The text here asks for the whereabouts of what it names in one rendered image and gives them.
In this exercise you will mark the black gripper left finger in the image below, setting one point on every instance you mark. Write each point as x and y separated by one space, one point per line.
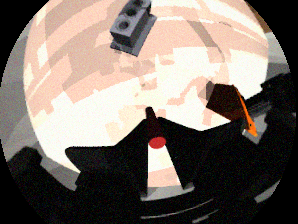
130 157

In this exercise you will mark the red peg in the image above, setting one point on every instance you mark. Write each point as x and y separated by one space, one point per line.
156 137

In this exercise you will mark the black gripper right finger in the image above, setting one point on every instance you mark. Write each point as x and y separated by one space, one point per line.
188 148

